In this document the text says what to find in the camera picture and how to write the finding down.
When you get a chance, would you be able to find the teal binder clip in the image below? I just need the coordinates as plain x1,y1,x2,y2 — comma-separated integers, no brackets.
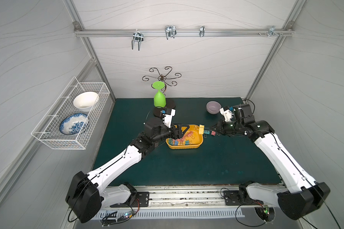
203,130,211,138

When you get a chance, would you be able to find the small metal hook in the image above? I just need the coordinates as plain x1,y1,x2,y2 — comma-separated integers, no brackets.
199,26,205,37

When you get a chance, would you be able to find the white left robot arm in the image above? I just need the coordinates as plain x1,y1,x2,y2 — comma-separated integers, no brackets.
66,118,189,223

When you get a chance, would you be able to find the lilac ceramic bowl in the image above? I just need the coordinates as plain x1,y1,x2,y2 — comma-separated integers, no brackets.
206,101,222,115

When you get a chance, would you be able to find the white wire wall basket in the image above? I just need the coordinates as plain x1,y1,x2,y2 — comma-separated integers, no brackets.
31,77,110,150

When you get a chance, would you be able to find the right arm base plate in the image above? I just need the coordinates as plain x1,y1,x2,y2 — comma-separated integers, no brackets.
220,188,264,206

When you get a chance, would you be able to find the metal loop hook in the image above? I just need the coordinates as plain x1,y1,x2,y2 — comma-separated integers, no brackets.
164,25,177,40

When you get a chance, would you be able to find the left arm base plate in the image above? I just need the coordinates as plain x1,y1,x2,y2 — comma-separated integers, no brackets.
110,191,150,208

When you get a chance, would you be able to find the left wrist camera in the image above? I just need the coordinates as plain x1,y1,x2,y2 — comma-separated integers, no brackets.
161,108,175,128

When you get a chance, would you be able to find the metal double hook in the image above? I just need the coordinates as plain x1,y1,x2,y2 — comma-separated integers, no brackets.
131,31,144,51

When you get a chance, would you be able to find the metal bracket hook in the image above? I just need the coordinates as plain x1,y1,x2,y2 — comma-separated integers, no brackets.
258,26,284,38

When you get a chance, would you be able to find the yellow binder clip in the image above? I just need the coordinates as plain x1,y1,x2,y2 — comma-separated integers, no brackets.
198,125,204,135

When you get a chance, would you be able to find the white ceramic bowl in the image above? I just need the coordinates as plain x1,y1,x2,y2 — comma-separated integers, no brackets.
73,92,99,112

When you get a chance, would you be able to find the green plastic goblet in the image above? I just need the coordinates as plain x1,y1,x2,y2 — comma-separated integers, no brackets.
152,81,166,108

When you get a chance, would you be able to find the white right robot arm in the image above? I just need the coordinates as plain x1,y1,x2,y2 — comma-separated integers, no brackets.
212,119,331,220

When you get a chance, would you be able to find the blue patterned ceramic plate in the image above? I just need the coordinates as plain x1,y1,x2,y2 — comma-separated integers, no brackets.
59,113,89,135

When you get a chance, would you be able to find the yellow plastic storage box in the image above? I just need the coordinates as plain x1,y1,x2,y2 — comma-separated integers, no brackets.
166,125,204,149

